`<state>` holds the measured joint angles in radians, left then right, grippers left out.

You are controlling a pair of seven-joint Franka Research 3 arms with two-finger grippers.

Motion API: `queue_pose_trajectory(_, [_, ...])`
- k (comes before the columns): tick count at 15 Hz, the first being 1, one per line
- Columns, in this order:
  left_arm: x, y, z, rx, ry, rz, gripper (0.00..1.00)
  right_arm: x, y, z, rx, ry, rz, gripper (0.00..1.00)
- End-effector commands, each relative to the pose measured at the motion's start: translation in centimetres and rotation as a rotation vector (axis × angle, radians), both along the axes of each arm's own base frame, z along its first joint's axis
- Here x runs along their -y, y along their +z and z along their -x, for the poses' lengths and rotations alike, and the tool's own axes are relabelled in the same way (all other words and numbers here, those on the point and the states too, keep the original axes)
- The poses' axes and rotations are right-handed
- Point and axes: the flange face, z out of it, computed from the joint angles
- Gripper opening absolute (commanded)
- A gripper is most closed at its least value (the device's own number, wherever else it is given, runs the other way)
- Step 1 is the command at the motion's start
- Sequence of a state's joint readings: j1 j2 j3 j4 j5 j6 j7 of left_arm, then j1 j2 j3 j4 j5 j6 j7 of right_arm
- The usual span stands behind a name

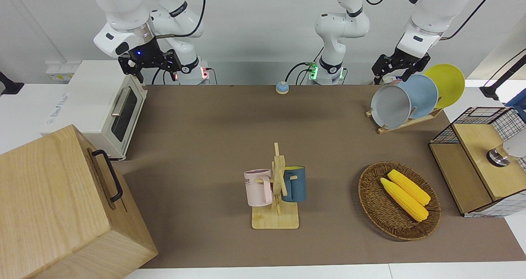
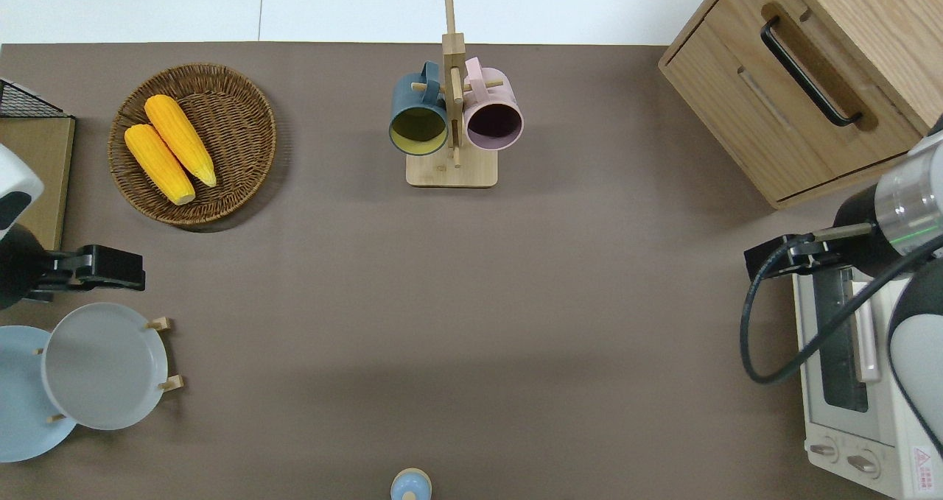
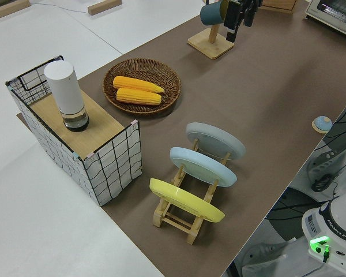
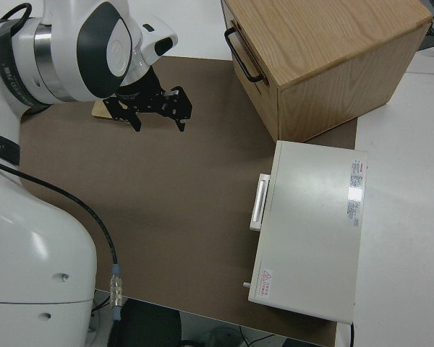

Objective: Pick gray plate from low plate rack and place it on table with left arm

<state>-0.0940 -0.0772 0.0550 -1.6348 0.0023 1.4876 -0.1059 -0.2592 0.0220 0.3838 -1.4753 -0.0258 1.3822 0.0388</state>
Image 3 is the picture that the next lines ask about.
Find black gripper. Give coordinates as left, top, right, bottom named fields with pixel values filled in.
left=224, top=0, right=262, bottom=42

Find gray plate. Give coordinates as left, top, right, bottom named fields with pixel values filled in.
left=185, top=122, right=246, bottom=162

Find light blue plate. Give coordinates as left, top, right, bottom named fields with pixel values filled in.
left=169, top=147, right=238, bottom=188

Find yellow plate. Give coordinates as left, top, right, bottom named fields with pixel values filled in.
left=149, top=178, right=226, bottom=223

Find wooden plate rack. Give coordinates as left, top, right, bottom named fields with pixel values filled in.
left=152, top=138, right=231, bottom=245

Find teal mug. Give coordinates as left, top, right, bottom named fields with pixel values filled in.
left=200, top=0, right=223, bottom=26

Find wooden mug tree stand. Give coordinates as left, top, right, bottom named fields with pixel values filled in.
left=187, top=0, right=235, bottom=61

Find wooden drawer box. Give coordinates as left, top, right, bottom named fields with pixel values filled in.
left=259, top=0, right=298, bottom=14

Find brown table mat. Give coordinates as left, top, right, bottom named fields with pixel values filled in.
left=16, top=0, right=346, bottom=277

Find round wicker basket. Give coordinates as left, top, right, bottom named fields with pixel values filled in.
left=103, top=58, right=182, bottom=115

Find white toaster oven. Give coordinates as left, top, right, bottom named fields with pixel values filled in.
left=303, top=0, right=346, bottom=41

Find yellow corn cob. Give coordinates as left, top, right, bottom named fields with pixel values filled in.
left=112, top=76, right=166, bottom=94
left=115, top=87, right=163, bottom=106

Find blue bell with wooden base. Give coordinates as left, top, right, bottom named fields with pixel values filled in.
left=311, top=115, right=332, bottom=134

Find wooden block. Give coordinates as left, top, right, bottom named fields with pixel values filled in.
left=0, top=0, right=31, bottom=21
left=87, top=0, right=122, bottom=16

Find light wooden board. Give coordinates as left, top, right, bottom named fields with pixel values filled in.
left=28, top=89, right=125, bottom=159

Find white cylindrical grinder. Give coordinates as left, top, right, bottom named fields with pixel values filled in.
left=44, top=61, right=90, bottom=133

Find black cable bundle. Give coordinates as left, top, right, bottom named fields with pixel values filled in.
left=311, top=174, right=333, bottom=193

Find wire basket with grid cloth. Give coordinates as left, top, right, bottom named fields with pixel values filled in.
left=5, top=54, right=142, bottom=207

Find black cable with green plug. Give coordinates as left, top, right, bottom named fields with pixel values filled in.
left=319, top=244, right=332, bottom=264

